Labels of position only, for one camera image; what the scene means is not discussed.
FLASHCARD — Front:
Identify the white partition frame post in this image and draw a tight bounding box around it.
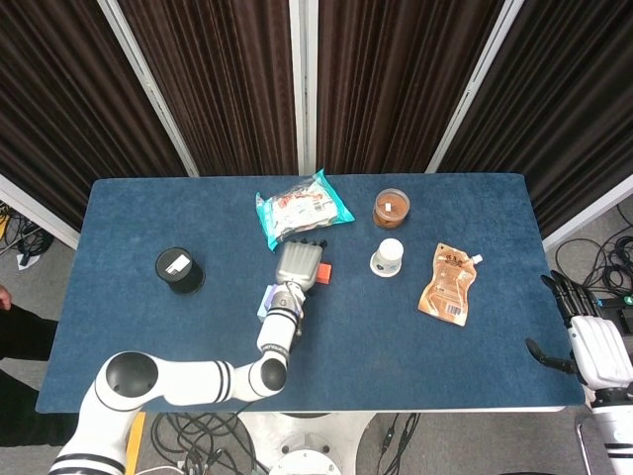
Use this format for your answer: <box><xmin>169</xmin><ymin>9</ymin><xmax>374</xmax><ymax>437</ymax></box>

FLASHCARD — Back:
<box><xmin>288</xmin><ymin>0</ymin><xmax>319</xmax><ymax>176</ymax></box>
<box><xmin>96</xmin><ymin>0</ymin><xmax>200</xmax><ymax>178</ymax></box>
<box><xmin>542</xmin><ymin>175</ymin><xmax>633</xmax><ymax>252</ymax></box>
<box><xmin>0</xmin><ymin>172</ymin><xmax>81</xmax><ymax>250</ymax></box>
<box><xmin>425</xmin><ymin>0</ymin><xmax>525</xmax><ymax>174</ymax></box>

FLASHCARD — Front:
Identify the teal snack packet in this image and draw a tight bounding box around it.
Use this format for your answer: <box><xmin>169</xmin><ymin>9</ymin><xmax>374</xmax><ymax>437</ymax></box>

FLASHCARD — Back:
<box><xmin>254</xmin><ymin>168</ymin><xmax>356</xmax><ymax>253</ymax></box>

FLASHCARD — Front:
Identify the black cable with inline switch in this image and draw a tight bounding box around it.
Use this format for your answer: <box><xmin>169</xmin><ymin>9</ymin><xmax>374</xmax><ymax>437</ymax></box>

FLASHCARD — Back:
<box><xmin>378</xmin><ymin>413</ymin><xmax>421</xmax><ymax>475</ymax></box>

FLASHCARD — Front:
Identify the black power strip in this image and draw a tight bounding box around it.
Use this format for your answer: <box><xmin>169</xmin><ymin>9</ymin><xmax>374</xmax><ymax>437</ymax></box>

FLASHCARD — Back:
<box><xmin>595</xmin><ymin>294</ymin><xmax>633</xmax><ymax>323</ymax></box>

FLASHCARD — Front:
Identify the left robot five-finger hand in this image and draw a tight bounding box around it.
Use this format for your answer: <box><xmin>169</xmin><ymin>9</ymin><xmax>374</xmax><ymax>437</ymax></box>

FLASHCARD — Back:
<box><xmin>274</xmin><ymin>238</ymin><xmax>330</xmax><ymax>293</ymax></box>

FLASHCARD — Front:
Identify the orange spout pouch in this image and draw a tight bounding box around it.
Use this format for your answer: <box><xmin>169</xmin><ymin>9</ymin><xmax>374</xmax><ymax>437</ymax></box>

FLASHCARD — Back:
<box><xmin>417</xmin><ymin>241</ymin><xmax>485</xmax><ymax>328</ymax></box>

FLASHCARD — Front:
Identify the clear jar of rubber bands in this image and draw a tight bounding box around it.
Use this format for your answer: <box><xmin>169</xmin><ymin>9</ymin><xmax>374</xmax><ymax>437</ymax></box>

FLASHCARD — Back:
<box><xmin>371</xmin><ymin>187</ymin><xmax>412</xmax><ymax>231</ymax></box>

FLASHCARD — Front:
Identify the black floor cable bundle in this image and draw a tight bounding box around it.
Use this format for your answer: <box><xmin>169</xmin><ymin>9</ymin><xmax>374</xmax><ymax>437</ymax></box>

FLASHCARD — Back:
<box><xmin>553</xmin><ymin>202</ymin><xmax>633</xmax><ymax>298</ymax></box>
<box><xmin>0</xmin><ymin>200</ymin><xmax>55</xmax><ymax>258</ymax></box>
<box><xmin>147</xmin><ymin>410</ymin><xmax>271</xmax><ymax>475</ymax></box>

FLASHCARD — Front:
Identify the bystander black clothing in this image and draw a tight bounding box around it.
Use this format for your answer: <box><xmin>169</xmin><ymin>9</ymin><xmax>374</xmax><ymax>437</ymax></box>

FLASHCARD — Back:
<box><xmin>0</xmin><ymin>301</ymin><xmax>80</xmax><ymax>446</ymax></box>

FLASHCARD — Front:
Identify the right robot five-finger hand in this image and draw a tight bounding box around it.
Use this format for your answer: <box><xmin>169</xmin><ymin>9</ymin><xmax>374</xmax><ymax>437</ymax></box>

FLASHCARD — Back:
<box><xmin>524</xmin><ymin>270</ymin><xmax>633</xmax><ymax>390</ymax></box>

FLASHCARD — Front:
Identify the black mesh pen holder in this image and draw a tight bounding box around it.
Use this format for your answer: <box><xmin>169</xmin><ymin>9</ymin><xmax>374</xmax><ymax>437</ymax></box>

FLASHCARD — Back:
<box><xmin>154</xmin><ymin>246</ymin><xmax>207</xmax><ymax>297</ymax></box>

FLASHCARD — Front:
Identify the yellow floor tape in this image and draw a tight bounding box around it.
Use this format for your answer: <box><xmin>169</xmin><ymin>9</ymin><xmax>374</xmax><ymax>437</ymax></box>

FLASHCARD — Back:
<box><xmin>123</xmin><ymin>411</ymin><xmax>147</xmax><ymax>475</ymax></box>

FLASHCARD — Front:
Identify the brown pleated curtain panel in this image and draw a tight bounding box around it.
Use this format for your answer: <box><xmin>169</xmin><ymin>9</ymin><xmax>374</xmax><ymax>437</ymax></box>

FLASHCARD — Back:
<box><xmin>437</xmin><ymin>0</ymin><xmax>633</xmax><ymax>238</ymax></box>
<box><xmin>116</xmin><ymin>0</ymin><xmax>299</xmax><ymax>178</ymax></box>
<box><xmin>0</xmin><ymin>0</ymin><xmax>189</xmax><ymax>232</ymax></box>
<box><xmin>316</xmin><ymin>0</ymin><xmax>506</xmax><ymax>175</ymax></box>

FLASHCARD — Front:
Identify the blue table cloth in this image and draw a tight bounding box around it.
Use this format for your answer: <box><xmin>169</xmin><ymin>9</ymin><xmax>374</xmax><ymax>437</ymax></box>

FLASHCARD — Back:
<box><xmin>35</xmin><ymin>171</ymin><xmax>588</xmax><ymax>415</ymax></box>

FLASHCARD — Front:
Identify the medium purple cube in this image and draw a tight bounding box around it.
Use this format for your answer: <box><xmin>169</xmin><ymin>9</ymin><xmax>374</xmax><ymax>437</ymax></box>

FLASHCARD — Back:
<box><xmin>263</xmin><ymin>285</ymin><xmax>304</xmax><ymax>321</ymax></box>

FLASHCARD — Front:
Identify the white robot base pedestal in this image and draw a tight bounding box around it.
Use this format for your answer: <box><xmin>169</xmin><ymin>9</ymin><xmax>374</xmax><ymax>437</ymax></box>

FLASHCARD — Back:
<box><xmin>236</xmin><ymin>412</ymin><xmax>375</xmax><ymax>475</ymax></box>

